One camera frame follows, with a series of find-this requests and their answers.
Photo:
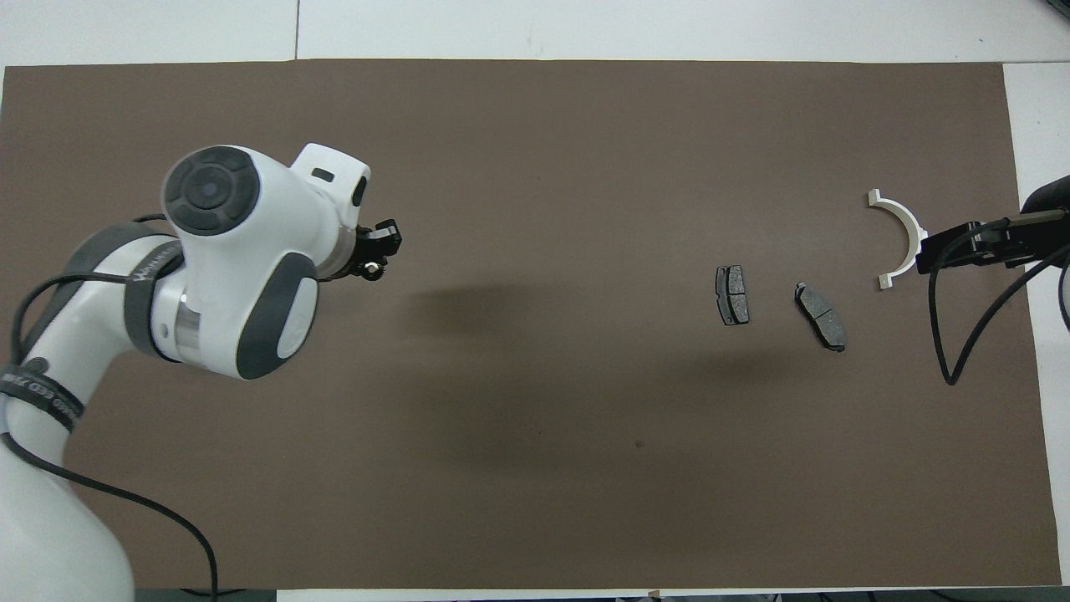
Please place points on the small black bearing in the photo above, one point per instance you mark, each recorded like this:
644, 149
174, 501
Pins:
372, 270

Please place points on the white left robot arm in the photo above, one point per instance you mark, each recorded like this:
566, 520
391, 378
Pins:
251, 251

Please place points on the rectangular dark brake pad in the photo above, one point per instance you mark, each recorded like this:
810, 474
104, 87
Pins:
732, 295

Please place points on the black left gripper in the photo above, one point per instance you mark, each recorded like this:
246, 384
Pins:
386, 240

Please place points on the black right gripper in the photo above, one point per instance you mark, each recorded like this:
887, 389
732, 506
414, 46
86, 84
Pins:
970, 247

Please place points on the elongated dark brake pad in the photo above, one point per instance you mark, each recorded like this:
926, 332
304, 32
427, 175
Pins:
820, 316

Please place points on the brown table mat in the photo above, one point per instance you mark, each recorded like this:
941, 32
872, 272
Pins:
535, 435

